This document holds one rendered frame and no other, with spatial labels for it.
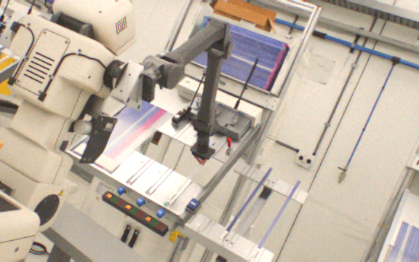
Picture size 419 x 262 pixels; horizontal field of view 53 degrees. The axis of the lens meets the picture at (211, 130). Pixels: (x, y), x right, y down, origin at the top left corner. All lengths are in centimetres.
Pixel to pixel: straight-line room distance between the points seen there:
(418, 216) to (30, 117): 161
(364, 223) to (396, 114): 89
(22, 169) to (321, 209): 275
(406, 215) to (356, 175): 159
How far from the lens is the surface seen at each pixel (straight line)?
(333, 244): 367
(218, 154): 208
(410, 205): 212
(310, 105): 370
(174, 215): 184
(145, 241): 229
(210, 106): 174
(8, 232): 102
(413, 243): 198
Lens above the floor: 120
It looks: 3 degrees down
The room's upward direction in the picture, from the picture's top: 24 degrees clockwise
